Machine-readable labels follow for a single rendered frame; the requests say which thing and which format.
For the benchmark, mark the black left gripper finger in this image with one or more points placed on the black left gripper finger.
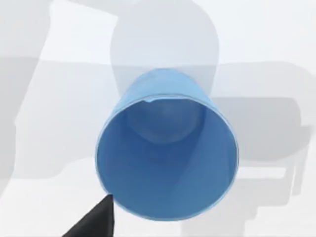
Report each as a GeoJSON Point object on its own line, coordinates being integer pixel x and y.
{"type": "Point", "coordinates": [100, 219]}

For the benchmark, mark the blue cup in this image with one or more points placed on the blue cup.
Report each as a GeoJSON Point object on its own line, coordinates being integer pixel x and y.
{"type": "Point", "coordinates": [168, 158]}

